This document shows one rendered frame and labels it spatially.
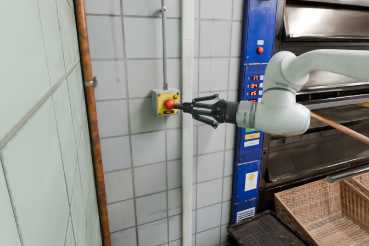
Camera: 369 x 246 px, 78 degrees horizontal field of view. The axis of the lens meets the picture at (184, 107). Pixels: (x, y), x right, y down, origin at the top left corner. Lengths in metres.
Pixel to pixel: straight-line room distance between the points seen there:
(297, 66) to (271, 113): 0.16
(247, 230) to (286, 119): 0.70
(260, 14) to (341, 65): 0.58
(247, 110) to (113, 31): 0.54
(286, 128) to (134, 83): 0.57
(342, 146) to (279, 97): 1.15
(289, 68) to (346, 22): 0.85
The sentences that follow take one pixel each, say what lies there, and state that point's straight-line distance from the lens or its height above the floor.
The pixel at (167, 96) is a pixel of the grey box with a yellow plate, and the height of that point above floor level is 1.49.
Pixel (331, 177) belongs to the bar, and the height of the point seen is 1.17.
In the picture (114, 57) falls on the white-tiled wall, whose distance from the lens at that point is 0.90.
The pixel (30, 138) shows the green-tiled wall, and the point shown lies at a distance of 0.19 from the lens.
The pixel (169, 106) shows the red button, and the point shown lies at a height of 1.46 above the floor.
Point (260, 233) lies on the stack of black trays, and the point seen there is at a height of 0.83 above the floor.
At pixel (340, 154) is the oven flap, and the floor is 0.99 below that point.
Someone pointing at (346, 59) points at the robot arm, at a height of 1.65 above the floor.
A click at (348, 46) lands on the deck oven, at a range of 1.62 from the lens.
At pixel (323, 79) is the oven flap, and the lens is 1.48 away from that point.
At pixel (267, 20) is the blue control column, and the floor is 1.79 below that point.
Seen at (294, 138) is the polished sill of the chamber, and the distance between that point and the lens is 1.46.
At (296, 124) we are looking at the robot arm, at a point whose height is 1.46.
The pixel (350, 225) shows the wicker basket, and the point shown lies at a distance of 1.91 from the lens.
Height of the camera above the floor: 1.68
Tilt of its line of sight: 15 degrees down
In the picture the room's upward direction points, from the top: straight up
